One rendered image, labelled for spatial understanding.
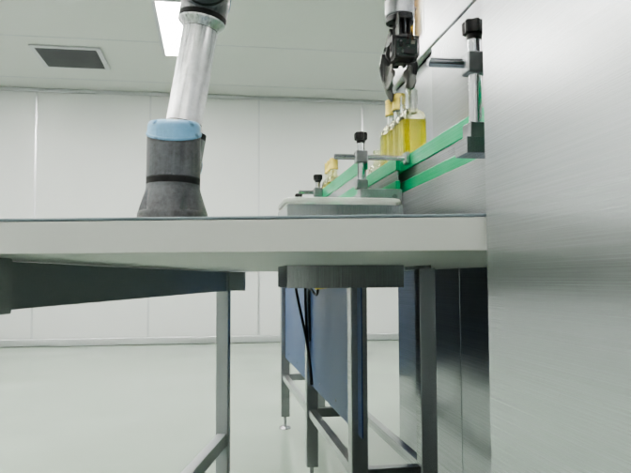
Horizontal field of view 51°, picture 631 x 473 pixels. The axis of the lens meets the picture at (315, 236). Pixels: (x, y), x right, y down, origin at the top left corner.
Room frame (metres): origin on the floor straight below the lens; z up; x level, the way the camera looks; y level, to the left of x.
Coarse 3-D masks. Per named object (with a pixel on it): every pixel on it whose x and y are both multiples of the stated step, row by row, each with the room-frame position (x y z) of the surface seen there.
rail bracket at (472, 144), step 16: (464, 32) 0.81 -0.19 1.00; (480, 32) 0.81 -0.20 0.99; (480, 48) 0.81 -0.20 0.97; (432, 64) 0.80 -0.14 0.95; (448, 64) 0.80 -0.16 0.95; (464, 64) 0.81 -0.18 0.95; (480, 64) 0.80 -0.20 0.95; (480, 80) 0.81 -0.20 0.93; (480, 96) 0.81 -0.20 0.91; (480, 112) 0.81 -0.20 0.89; (464, 128) 0.82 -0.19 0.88; (480, 128) 0.80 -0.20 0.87; (464, 144) 0.80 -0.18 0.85; (480, 144) 0.79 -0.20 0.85
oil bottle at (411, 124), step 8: (408, 112) 1.55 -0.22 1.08; (416, 112) 1.56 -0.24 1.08; (400, 120) 1.58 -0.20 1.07; (408, 120) 1.55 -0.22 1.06; (416, 120) 1.55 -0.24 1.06; (424, 120) 1.56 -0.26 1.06; (400, 128) 1.58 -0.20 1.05; (408, 128) 1.55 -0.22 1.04; (416, 128) 1.55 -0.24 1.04; (424, 128) 1.56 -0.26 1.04; (400, 136) 1.58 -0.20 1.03; (408, 136) 1.55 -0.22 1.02; (416, 136) 1.55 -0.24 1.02; (424, 136) 1.56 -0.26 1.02; (400, 144) 1.58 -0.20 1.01; (408, 144) 1.55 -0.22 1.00; (416, 144) 1.55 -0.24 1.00; (400, 152) 1.58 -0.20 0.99
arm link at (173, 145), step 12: (156, 120) 1.41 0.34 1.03; (168, 120) 1.40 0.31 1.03; (180, 120) 1.41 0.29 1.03; (156, 132) 1.40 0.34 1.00; (168, 132) 1.39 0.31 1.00; (180, 132) 1.40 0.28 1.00; (192, 132) 1.42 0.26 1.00; (156, 144) 1.40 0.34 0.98; (168, 144) 1.39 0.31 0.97; (180, 144) 1.40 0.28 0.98; (192, 144) 1.42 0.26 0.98; (156, 156) 1.40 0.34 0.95; (168, 156) 1.39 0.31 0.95; (180, 156) 1.40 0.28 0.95; (192, 156) 1.42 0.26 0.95; (156, 168) 1.40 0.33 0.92; (168, 168) 1.39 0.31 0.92; (180, 168) 1.40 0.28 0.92; (192, 168) 1.42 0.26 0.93
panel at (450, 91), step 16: (480, 0) 1.46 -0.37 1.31; (464, 16) 1.56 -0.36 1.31; (480, 16) 1.46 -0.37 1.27; (448, 32) 1.66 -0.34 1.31; (432, 48) 1.79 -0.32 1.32; (448, 48) 1.67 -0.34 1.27; (464, 48) 1.56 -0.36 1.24; (432, 80) 1.79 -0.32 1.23; (448, 80) 1.67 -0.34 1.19; (464, 80) 1.56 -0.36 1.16; (432, 96) 1.79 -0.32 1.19; (448, 96) 1.67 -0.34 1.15; (464, 96) 1.57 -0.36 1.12; (448, 112) 1.67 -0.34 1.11; (464, 112) 1.57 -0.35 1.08; (448, 128) 1.67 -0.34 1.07
